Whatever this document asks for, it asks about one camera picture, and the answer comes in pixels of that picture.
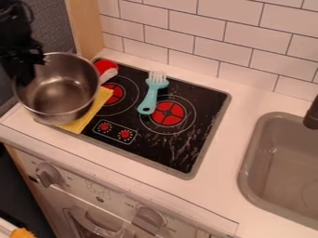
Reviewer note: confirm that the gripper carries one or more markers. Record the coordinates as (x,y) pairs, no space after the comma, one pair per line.
(18,57)

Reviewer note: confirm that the silver pot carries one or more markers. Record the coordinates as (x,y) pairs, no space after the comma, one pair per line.
(62,93)

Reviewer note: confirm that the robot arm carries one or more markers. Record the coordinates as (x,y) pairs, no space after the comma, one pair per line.
(14,21)

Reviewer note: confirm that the yellow cloth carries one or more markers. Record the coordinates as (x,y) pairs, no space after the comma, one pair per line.
(89,116)

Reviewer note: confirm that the red and white toy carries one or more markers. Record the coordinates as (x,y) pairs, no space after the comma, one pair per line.
(105,68)

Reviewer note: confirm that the blue brush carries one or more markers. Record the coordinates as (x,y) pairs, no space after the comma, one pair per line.
(150,97)

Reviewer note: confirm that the toy stove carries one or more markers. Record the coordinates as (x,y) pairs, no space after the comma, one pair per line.
(174,139)

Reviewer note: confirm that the toy sink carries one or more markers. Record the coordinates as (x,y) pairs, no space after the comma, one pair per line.
(281,173)

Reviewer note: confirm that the tap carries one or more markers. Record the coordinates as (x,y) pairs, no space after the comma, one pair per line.
(311,116)

